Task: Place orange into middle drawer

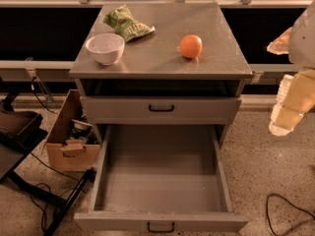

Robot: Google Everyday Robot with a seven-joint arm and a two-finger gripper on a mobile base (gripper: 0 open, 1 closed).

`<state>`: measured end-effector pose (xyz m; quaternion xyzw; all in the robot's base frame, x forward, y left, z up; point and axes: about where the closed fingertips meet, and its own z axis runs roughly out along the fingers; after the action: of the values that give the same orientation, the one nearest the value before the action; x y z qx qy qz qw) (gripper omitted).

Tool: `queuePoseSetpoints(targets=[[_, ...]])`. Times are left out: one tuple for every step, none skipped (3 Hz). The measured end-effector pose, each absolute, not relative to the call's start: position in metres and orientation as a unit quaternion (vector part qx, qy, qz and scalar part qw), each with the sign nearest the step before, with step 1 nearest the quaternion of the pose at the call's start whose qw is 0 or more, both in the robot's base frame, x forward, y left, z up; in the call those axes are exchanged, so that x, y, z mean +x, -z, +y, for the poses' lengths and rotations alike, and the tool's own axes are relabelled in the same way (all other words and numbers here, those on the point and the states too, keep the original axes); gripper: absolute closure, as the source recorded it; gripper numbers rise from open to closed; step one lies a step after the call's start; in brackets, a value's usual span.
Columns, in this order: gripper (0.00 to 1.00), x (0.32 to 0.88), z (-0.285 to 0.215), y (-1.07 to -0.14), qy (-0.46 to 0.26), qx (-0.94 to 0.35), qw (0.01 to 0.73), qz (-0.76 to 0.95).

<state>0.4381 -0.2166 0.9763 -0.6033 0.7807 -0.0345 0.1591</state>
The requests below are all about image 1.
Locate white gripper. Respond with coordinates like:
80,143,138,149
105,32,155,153
267,28,315,137

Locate orange fruit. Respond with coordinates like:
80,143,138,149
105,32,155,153
179,34,203,58

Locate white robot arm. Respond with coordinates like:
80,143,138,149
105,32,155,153
267,1,315,137

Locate open grey lower drawer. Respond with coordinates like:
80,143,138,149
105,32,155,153
75,125,248,233

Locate closed grey upper drawer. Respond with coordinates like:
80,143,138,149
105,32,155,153
81,96,240,125

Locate grey metal cabinet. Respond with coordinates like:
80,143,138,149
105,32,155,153
68,2,253,149

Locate green chip bag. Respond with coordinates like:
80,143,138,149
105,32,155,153
103,5,156,42

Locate white bowl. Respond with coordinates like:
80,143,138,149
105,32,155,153
86,33,125,65

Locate white cup in box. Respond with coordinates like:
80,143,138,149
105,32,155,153
72,119,92,131

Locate cardboard box with items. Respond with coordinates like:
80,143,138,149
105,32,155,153
46,89,100,171

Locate black floor cable right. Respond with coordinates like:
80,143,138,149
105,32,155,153
265,193,315,236

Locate black floor cable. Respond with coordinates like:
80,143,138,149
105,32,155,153
29,151,87,234
265,193,315,236

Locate black stand frame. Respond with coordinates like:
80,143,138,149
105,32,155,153
0,76,96,236

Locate black floor cable left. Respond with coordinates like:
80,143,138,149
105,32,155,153
29,151,87,234

